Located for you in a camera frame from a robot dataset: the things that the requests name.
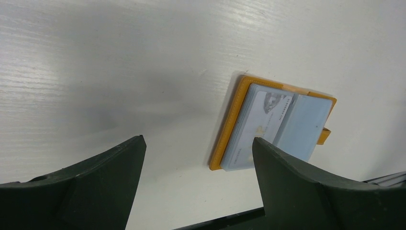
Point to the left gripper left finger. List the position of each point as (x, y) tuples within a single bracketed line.
[(94, 194)]

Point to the yellow leather card holder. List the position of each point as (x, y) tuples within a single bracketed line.
[(290, 117)]

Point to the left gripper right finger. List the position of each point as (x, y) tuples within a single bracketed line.
[(299, 196)]

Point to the silver credit card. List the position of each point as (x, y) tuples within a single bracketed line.
[(264, 120)]

